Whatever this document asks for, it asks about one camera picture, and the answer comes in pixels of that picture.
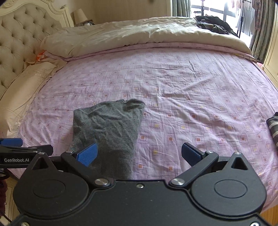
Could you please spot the cream pillow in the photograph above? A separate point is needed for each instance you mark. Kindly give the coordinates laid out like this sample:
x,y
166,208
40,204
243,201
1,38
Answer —
x,y
26,87

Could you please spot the beige duvet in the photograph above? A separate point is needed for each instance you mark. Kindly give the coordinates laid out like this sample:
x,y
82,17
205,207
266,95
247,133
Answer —
x,y
130,34

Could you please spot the orange patterned cloth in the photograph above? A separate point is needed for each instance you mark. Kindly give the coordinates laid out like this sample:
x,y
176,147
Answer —
x,y
41,56

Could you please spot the pile of dark clothes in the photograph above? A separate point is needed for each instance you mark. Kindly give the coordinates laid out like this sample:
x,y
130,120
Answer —
x,y
212,24

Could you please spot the bedside lamp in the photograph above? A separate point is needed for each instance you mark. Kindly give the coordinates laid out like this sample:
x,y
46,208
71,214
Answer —
x,y
80,16

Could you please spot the grey striped cloth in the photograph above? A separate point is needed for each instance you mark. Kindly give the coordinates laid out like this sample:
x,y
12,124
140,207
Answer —
x,y
274,128

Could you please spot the tufted cream headboard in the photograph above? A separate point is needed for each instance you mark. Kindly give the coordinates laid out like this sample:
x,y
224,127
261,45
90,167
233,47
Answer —
x,y
23,32

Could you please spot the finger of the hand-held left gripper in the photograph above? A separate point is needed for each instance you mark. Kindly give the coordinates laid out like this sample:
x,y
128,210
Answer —
x,y
10,142

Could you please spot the grey knit garment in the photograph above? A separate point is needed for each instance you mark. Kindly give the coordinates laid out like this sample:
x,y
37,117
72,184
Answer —
x,y
108,130

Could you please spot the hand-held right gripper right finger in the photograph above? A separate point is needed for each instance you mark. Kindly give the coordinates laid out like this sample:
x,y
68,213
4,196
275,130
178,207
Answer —
x,y
191,153

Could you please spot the pink patterned bed sheet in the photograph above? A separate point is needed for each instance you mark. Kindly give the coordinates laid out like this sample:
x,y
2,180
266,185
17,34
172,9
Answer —
x,y
184,91

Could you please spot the grey-green curtain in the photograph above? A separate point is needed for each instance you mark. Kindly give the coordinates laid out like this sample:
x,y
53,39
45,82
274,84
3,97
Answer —
x,y
181,7
261,28

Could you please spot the clothes drying rack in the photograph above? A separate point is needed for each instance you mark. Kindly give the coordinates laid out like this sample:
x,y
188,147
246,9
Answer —
x,y
247,17

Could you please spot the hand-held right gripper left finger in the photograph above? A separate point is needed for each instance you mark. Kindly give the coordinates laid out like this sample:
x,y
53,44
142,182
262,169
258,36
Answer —
x,y
89,153

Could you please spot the cream wardrobe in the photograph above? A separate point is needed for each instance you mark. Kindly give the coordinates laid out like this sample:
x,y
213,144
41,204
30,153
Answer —
x,y
271,60

